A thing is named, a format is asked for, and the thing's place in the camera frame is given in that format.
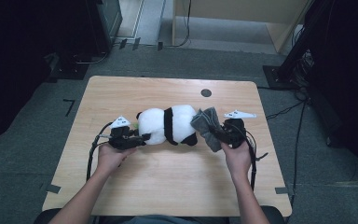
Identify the panda plush toy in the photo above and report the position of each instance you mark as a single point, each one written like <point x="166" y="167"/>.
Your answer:
<point x="161" y="124"/>

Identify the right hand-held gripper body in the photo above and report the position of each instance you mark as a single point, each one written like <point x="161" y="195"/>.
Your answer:
<point x="237" y="133"/>

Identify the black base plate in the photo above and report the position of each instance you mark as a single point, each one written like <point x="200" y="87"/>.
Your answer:
<point x="68" y="70"/>

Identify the beige wooden desk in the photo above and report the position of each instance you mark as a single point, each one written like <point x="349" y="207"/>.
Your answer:
<point x="245" y="7"/>

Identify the person's clothing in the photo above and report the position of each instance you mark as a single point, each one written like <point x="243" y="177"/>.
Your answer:
<point x="167" y="220"/>

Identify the grey cloth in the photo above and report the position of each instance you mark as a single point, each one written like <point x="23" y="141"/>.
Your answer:
<point x="208" y="127"/>

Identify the black chair armrest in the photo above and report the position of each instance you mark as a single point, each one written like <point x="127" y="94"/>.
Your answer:
<point x="45" y="217"/>

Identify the dark curtain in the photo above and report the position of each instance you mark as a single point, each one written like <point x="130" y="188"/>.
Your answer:
<point x="18" y="62"/>

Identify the black metal stand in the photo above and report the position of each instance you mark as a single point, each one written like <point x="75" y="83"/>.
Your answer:
<point x="292" y="56"/>

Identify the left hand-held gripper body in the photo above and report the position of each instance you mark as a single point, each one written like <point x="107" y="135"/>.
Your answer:
<point x="121" y="140"/>

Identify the dark floor tape strip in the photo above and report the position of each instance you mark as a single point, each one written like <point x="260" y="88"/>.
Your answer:
<point x="122" y="43"/>
<point x="160" y="46"/>
<point x="136" y="43"/>

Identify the black angled floor tape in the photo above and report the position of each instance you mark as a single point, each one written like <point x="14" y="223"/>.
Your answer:
<point x="71" y="105"/>

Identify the person's right hand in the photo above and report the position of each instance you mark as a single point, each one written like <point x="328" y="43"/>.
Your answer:
<point x="237" y="160"/>

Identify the black cabinet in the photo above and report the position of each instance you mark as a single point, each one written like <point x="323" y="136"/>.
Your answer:
<point x="105" y="25"/>

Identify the round black table grommet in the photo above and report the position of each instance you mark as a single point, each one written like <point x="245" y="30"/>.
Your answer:
<point x="206" y="92"/>

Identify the person's left hand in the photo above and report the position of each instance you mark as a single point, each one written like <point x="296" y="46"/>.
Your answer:
<point x="112" y="158"/>

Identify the grey tape piece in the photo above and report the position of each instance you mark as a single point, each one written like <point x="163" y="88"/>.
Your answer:
<point x="281" y="190"/>

